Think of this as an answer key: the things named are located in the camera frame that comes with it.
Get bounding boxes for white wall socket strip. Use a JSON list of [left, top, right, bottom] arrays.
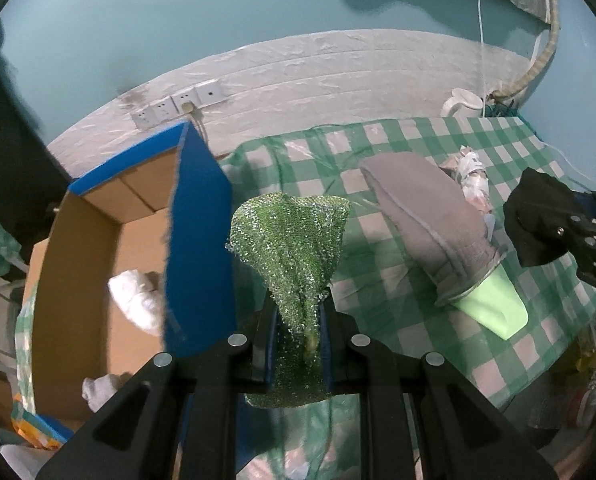
[[130, 79, 227, 131]]

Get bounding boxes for grey sock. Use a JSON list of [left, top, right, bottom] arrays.
[[82, 373, 132, 413]]

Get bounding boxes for green sparkly mesh cloth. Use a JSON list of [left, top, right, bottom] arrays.
[[227, 193, 351, 408]]

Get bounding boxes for black cloth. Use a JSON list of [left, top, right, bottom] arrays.
[[503, 168, 586, 268]]

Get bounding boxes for orange teal package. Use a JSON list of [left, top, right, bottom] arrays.
[[11, 393, 74, 450]]

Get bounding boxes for cardboard box blue edges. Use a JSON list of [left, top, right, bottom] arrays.
[[24, 122, 236, 422]]

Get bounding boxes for light green cloth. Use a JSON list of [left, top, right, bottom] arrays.
[[453, 266, 528, 340]]

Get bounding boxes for patterned white cloth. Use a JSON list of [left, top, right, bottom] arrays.
[[440, 146, 496, 242]]

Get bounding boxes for grey cloth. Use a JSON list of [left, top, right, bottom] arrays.
[[359, 152, 506, 306]]

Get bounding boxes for green checkered tablecloth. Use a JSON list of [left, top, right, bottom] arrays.
[[13, 115, 596, 480]]

